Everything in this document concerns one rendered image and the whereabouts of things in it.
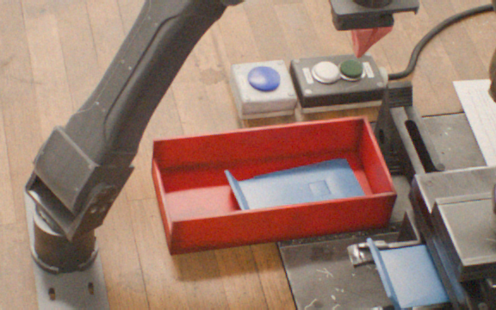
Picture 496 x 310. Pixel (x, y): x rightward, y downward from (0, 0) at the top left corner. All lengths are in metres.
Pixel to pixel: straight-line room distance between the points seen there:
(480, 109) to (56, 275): 0.57
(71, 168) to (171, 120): 0.28
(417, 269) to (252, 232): 0.19
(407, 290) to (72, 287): 0.34
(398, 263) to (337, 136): 0.23
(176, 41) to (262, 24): 0.44
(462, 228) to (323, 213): 0.21
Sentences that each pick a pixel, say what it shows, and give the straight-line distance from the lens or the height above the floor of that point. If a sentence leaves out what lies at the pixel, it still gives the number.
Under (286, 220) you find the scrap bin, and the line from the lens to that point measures 1.25.
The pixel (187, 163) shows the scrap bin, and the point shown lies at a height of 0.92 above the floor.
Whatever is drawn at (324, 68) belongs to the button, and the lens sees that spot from 1.42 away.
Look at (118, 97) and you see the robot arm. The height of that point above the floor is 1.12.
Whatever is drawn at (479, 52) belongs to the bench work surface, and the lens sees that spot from 1.55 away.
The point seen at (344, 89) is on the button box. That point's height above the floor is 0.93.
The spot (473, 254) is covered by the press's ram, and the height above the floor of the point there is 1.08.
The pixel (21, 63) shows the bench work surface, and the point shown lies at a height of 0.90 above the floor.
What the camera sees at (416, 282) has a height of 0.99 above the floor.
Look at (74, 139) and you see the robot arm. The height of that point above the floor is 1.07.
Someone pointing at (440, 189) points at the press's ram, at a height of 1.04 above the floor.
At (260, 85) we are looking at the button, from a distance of 1.38.
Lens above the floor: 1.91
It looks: 48 degrees down
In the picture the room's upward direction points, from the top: 9 degrees clockwise
